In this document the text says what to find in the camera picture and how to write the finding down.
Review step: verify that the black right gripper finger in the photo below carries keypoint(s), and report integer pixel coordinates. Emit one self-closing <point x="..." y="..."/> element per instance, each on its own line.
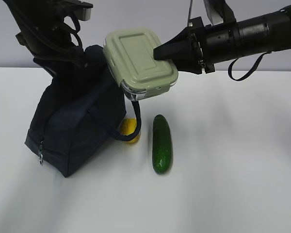
<point x="178" y="48"/>
<point x="188" y="65"/>

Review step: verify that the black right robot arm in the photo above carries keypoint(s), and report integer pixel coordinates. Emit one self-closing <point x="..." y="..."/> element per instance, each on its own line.
<point x="259" y="35"/>

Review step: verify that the green cucumber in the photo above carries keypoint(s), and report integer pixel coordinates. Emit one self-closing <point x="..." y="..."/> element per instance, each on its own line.
<point x="162" y="147"/>

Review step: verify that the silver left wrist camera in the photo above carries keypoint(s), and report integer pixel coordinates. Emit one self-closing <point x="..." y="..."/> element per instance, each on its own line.
<point x="80" y="9"/>

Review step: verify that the green lidded glass container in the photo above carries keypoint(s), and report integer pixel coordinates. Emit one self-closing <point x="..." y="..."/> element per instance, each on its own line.
<point x="129" y="55"/>

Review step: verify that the dark blue lunch bag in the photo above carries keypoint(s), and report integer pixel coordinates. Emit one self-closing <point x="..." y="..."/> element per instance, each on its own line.
<point x="77" y="113"/>

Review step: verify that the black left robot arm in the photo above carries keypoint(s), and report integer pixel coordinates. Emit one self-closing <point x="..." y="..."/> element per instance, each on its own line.
<point x="49" y="30"/>

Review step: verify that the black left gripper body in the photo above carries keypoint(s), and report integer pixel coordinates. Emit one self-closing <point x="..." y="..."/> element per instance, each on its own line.
<point x="58" y="52"/>

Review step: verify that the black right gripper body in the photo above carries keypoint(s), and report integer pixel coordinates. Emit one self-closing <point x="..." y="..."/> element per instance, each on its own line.
<point x="198" y="41"/>

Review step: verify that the yellow lemon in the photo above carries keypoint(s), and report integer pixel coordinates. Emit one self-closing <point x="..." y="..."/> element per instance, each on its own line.
<point x="127" y="127"/>

